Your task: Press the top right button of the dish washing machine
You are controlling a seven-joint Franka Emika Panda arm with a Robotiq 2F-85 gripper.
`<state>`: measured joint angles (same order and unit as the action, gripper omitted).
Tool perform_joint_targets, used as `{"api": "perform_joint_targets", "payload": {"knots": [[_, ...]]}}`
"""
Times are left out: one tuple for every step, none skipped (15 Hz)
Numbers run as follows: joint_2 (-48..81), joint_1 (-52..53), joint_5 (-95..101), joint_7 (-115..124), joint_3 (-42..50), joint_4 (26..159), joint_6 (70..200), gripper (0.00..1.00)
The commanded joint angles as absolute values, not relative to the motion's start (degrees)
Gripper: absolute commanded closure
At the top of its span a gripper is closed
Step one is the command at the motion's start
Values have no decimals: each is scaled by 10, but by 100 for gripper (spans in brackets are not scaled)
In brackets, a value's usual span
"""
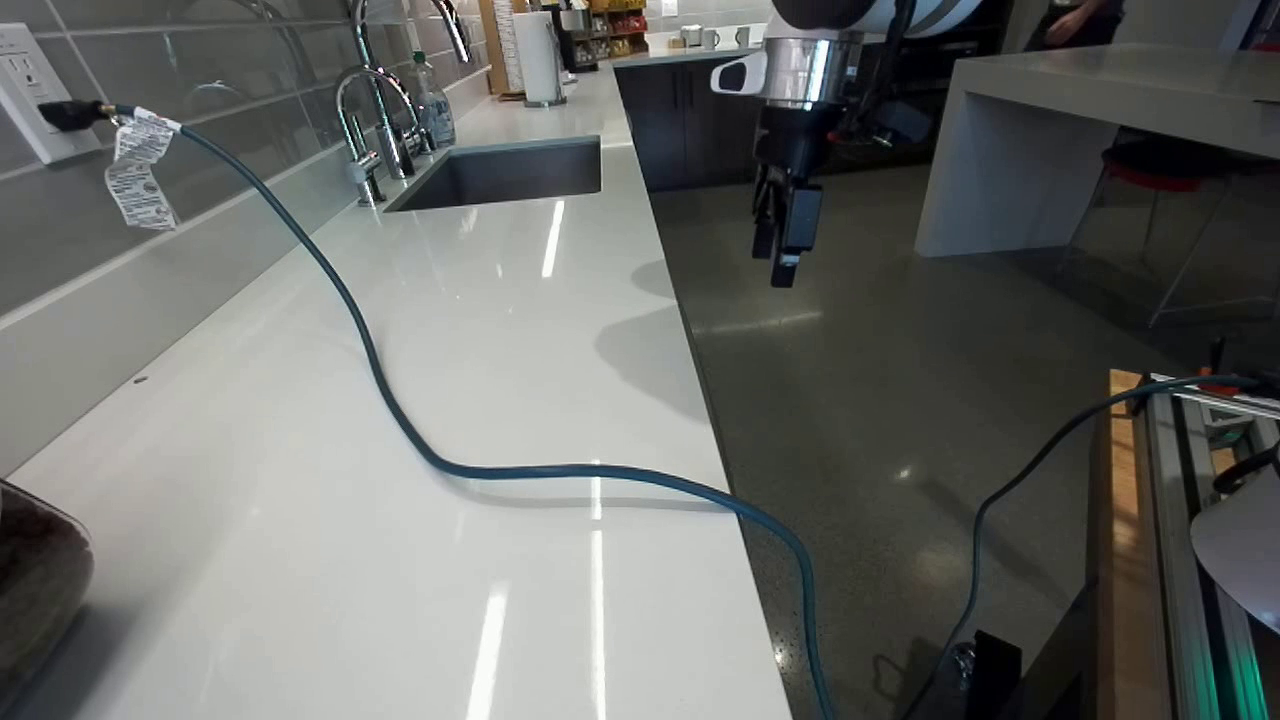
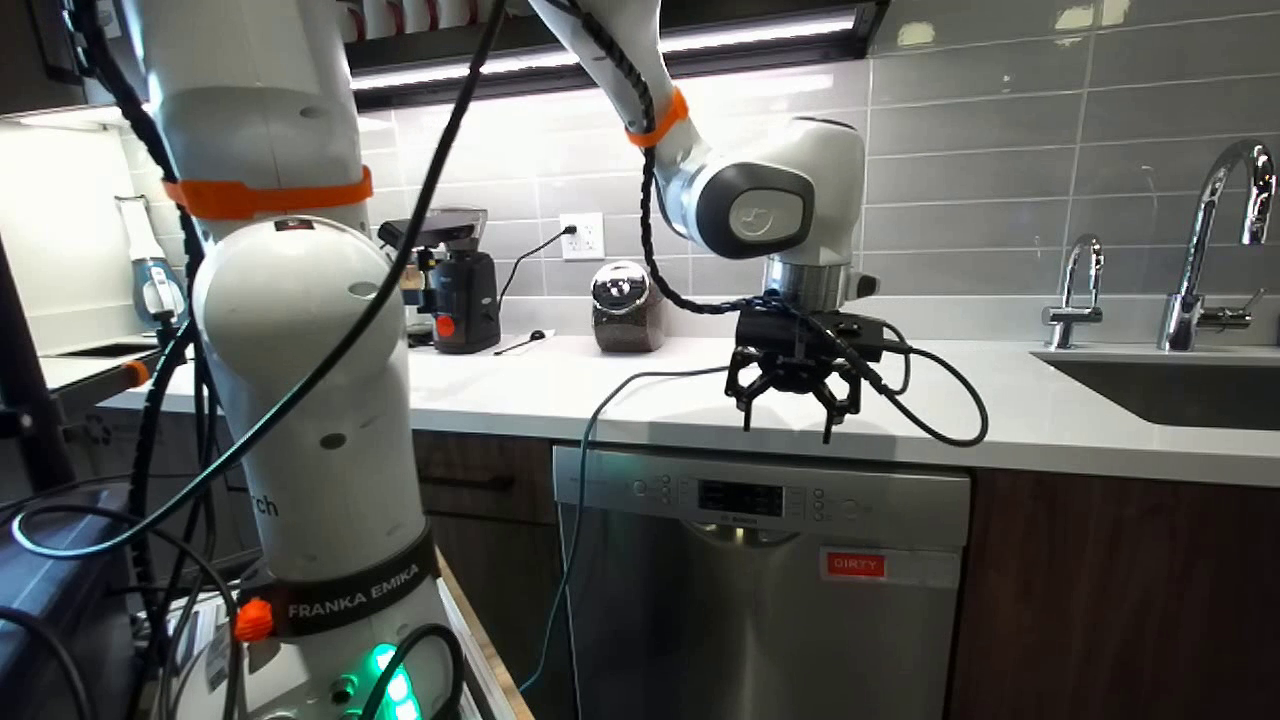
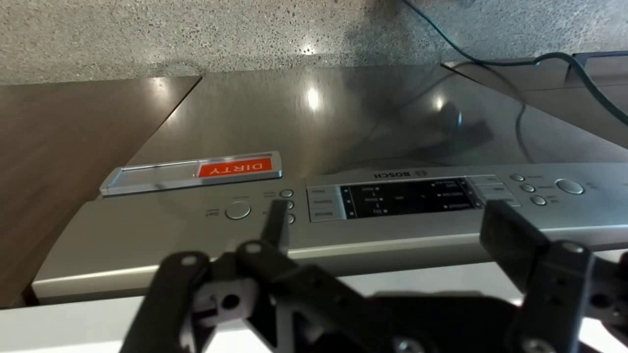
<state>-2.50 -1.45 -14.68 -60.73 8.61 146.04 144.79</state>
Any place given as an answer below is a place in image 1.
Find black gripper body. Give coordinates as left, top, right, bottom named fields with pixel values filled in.
left=758, top=100, right=830, bottom=184

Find dark wood peninsula cabinet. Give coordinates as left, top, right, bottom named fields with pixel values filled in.
left=610, top=30, right=953, bottom=196

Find white kitchen island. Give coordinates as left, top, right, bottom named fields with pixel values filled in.
left=911, top=50, right=1280, bottom=262

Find undermount kitchen sink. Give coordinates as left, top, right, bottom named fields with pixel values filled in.
left=383, top=131, right=608, bottom=215

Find white paper towel roll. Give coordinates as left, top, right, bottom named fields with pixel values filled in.
left=511, top=7, right=566, bottom=113

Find person in dark clothing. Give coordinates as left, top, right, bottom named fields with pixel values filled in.
left=1045, top=0, right=1131, bottom=50

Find clear glass bottle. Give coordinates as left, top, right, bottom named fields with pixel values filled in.
left=418, top=86, right=460, bottom=152

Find red stool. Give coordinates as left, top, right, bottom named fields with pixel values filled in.
left=1073, top=131, right=1242, bottom=262

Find tall chrome faucet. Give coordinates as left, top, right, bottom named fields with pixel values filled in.
left=349, top=0, right=479, bottom=184

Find small chrome faucet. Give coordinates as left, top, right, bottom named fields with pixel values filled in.
left=331, top=67, right=432, bottom=212

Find wooden-edged robot table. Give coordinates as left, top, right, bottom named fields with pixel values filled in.
left=1089, top=369, right=1180, bottom=720

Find black floor box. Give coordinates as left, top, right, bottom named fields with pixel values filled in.
left=948, top=626, right=1028, bottom=720

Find black power plug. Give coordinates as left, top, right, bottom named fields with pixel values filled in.
left=36, top=94, right=119, bottom=137

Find dark round appliance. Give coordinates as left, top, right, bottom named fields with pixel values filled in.
left=0, top=476, right=97, bottom=712

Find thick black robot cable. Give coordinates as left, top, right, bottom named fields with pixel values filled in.
left=867, top=0, right=928, bottom=86

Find teal power cable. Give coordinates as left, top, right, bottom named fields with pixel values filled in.
left=110, top=100, right=1154, bottom=720

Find white and red cables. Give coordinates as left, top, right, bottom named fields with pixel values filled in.
left=1140, top=371, right=1280, bottom=428

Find short black cable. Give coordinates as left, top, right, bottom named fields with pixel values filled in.
left=1208, top=439, right=1280, bottom=499

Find aluminium frame rail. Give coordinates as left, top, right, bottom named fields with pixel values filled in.
left=1140, top=382, right=1275, bottom=720

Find white cable tag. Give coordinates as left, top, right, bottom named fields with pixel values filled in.
left=98, top=108, right=183, bottom=234

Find white wall outlet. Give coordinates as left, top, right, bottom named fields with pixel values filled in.
left=0, top=21, right=98, bottom=167

